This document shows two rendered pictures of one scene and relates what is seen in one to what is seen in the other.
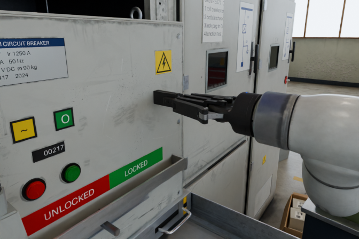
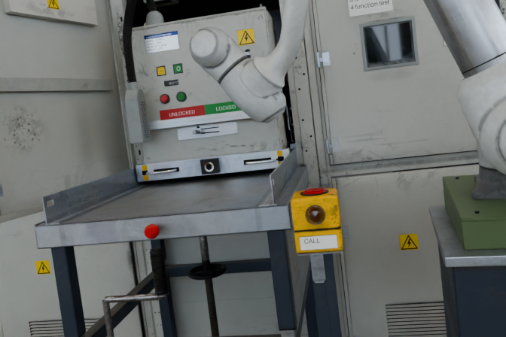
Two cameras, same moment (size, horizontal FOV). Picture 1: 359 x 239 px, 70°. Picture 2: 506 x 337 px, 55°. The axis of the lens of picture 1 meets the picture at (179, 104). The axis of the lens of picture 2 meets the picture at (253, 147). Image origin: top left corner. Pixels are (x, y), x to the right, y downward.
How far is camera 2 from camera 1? 1.43 m
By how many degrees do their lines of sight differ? 63
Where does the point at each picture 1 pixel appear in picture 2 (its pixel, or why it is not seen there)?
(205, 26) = (353, 0)
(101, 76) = not seen: hidden behind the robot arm
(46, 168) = (170, 90)
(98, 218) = (186, 120)
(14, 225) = (135, 92)
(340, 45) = not seen: outside the picture
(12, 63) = (156, 44)
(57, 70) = (174, 45)
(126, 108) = not seen: hidden behind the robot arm
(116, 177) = (209, 109)
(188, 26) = (323, 5)
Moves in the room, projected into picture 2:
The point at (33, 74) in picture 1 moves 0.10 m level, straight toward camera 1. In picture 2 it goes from (165, 47) to (143, 46)
